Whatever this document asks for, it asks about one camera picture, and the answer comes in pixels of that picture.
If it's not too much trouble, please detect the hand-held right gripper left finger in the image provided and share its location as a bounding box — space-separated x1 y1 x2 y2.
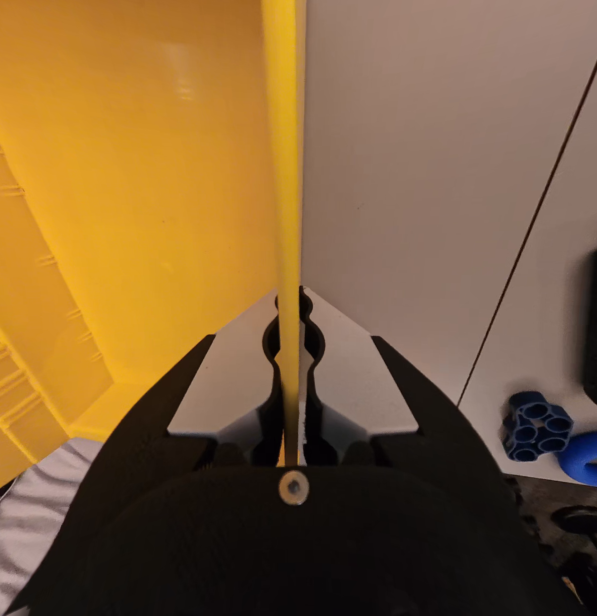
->
167 287 286 466

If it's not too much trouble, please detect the yellow plastic bin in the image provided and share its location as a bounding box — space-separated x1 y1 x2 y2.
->
0 0 307 492

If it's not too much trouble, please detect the blue foam ring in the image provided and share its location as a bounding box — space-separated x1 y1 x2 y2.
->
557 430 597 485

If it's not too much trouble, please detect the black round disc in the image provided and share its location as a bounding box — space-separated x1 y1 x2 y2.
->
550 505 597 536

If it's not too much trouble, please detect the black oblong device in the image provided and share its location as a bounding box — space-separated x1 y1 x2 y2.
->
581 247 597 411

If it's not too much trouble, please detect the grey cloth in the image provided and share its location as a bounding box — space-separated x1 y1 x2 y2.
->
0 437 105 616

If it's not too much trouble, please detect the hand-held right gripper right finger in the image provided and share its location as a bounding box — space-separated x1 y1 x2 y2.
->
298 285 421 466

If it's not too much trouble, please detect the blue hexagonal tube holder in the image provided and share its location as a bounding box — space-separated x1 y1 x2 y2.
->
502 391 575 463

